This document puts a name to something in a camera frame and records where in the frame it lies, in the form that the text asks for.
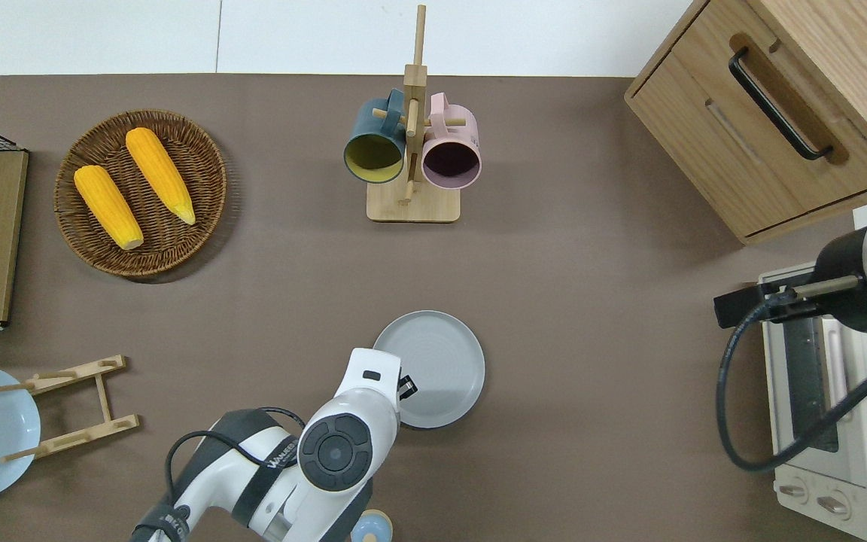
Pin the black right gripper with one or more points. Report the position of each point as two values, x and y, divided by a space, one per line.
847 290

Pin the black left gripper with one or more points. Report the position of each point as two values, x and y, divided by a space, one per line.
406 388

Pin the gray plate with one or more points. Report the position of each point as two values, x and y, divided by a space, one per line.
441 361

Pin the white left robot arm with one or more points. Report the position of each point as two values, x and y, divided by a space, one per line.
336 444

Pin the wooden plate rack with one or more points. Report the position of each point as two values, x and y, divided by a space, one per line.
87 433

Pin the white toaster oven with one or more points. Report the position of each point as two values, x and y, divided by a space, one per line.
802 391

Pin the wooden mug tree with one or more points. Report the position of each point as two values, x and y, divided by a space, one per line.
412 203

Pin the wooden drawer cabinet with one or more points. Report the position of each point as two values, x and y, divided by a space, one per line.
712 135

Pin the pink mug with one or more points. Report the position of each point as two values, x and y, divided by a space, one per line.
452 162

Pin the teal mug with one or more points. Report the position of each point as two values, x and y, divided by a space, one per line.
373 154

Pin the brown wicker basket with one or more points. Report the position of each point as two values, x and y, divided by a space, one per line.
177 241

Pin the yellow corn cob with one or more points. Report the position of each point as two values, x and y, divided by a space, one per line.
160 173
107 207

